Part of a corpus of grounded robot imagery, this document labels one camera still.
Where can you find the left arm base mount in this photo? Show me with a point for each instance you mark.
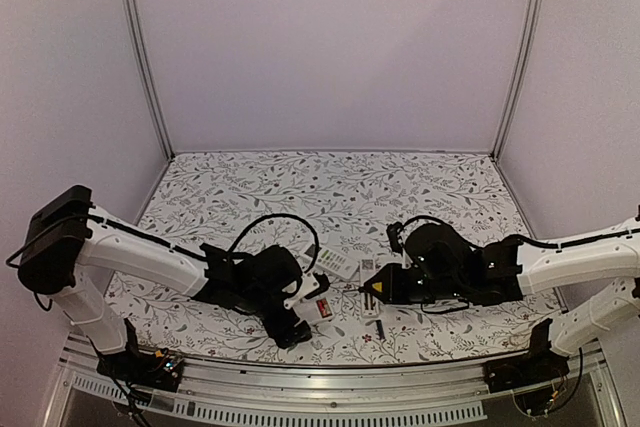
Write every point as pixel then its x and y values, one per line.
pixel 161 372

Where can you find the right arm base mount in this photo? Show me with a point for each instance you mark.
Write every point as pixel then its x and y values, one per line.
pixel 535 380

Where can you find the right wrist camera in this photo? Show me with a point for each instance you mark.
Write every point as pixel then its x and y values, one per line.
pixel 394 235

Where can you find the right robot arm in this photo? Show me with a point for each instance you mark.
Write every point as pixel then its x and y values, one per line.
pixel 437 263

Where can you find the black-faced white remote control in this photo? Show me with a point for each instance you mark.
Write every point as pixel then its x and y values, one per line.
pixel 315 311

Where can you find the aluminium frame post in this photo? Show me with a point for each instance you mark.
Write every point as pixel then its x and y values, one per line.
pixel 526 42
pixel 143 64

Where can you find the left aluminium frame post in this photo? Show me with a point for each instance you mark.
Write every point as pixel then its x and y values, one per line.
pixel 143 64

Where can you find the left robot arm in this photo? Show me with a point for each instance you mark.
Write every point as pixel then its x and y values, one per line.
pixel 71 234

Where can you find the right aluminium frame post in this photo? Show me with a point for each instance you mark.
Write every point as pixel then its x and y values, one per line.
pixel 526 42

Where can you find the white remote with display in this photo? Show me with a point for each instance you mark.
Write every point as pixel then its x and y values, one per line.
pixel 331 262

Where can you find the left purple AAA battery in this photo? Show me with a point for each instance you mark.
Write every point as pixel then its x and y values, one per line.
pixel 380 329

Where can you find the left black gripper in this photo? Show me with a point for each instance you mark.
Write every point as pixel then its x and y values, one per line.
pixel 293 337

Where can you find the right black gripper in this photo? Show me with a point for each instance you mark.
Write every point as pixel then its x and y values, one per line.
pixel 391 293

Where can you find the floral patterned table mat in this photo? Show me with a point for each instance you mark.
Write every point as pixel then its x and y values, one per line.
pixel 264 198

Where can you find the front aluminium rail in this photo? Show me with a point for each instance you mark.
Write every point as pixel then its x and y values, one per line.
pixel 239 393

